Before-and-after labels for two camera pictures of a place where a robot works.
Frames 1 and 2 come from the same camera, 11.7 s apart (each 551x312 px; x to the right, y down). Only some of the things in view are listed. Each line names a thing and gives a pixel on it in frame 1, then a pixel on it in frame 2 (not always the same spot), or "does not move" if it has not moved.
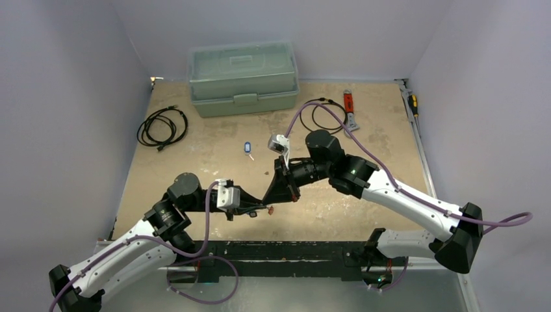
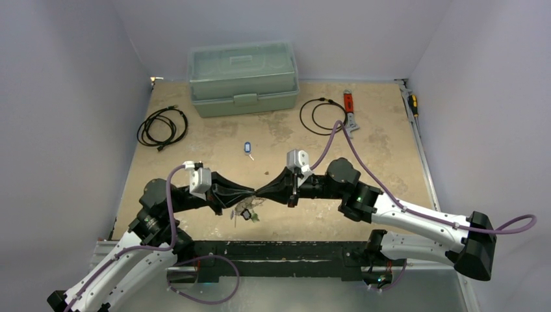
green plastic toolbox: x=241 y=78 does not move
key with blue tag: x=247 y=149 does not move
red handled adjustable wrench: x=349 y=106 does not move
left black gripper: x=244 y=207 → x=216 y=198
